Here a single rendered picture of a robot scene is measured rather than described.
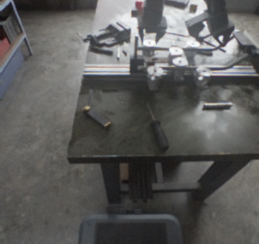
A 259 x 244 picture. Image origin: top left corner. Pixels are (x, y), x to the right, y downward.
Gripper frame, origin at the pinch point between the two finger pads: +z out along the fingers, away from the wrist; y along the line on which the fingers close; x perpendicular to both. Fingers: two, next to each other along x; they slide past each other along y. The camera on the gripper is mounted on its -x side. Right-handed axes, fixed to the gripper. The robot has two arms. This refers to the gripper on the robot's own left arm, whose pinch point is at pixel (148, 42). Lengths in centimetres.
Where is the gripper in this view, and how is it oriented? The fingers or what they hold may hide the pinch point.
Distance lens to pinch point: 78.3
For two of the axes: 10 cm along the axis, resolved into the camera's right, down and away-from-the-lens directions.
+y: -10.0, 0.1, -0.5
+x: 0.3, 8.7, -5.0
